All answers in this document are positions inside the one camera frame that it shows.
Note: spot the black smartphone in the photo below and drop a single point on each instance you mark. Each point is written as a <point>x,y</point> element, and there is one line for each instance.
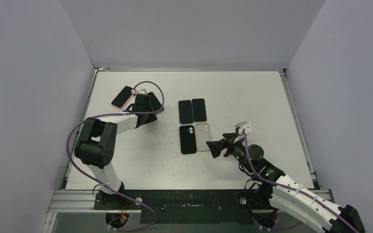
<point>199,110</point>

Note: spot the phone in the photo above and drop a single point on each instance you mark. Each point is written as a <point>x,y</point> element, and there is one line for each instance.
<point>123,97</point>
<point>185,112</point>
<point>156,104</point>

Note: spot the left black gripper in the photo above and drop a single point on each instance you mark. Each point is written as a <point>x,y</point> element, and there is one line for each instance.
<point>152,118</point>

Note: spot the phone in pink case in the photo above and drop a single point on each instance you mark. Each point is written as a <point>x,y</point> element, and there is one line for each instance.
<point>123,97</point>

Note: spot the beige phone case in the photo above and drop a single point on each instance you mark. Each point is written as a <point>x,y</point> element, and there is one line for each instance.
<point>203,134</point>

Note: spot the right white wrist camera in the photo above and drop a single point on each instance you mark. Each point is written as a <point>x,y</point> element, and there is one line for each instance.
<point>243,127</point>

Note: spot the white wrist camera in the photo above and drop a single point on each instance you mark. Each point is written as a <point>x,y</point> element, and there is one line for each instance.
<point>243,127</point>
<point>141,91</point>

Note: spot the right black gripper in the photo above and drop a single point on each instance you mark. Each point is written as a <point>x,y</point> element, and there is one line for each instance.
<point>224,146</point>

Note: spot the aluminium table frame rail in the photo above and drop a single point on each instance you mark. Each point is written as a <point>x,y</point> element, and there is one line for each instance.
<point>149,160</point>

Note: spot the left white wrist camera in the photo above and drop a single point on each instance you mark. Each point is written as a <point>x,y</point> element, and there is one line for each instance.
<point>141,91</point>

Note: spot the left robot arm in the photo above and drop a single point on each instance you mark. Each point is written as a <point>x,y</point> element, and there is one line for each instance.
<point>96,144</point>

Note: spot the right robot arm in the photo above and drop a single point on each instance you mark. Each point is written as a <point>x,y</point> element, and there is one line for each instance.
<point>281,192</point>

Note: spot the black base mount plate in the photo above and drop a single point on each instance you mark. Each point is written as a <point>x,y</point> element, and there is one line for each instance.
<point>194,207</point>

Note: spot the black phone case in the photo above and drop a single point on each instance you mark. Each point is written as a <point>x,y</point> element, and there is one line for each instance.
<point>187,139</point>

